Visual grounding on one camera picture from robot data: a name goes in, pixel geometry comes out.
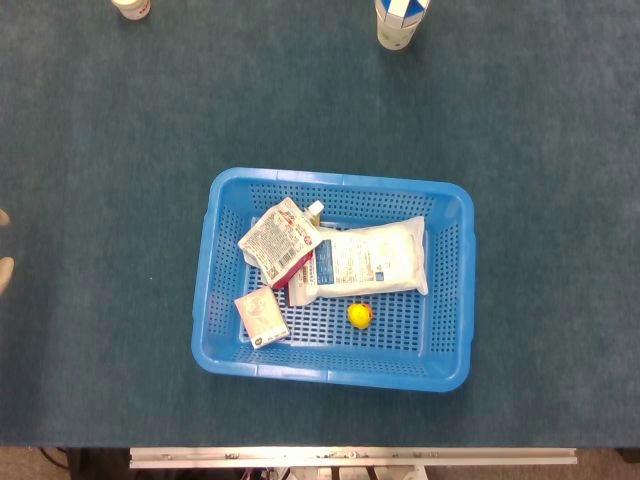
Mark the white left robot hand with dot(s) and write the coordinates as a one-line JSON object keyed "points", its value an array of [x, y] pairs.
{"points": [[5, 272]]}

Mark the large white snack bag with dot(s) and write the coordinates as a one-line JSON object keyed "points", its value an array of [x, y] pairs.
{"points": [[370, 260]]}

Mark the small pink carton box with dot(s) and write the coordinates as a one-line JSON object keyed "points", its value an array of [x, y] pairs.
{"points": [[262, 317]]}

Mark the white spout pouch red print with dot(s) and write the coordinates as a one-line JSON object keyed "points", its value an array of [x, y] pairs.
{"points": [[277, 240]]}

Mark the white bottle red print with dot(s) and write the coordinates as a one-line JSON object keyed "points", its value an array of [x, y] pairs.
{"points": [[131, 7]]}

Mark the blue perforated plastic basket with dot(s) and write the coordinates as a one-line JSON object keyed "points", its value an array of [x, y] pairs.
{"points": [[330, 372]]}

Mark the small yellow ball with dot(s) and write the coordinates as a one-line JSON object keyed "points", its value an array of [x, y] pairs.
{"points": [[359, 316]]}

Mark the white cup green print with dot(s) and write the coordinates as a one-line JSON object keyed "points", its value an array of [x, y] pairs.
{"points": [[396, 34]]}

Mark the blue and white box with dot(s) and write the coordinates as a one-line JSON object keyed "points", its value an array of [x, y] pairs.
{"points": [[402, 9]]}

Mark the aluminium profile rail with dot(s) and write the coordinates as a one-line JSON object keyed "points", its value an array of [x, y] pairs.
{"points": [[350, 457]]}

